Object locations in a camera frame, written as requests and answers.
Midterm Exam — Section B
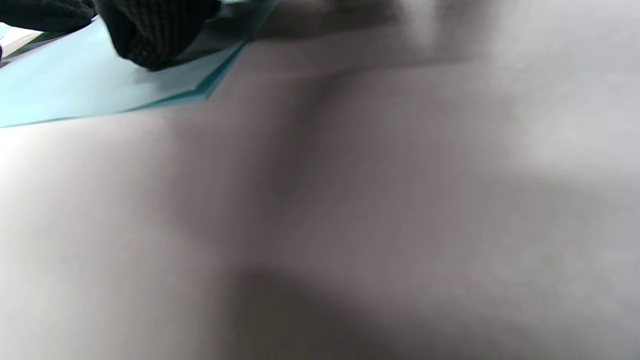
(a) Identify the light blue paper sheet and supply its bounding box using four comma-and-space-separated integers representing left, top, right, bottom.
0, 0, 281, 129

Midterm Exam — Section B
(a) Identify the person's right hand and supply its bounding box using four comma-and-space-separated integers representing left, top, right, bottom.
0, 0, 221, 71

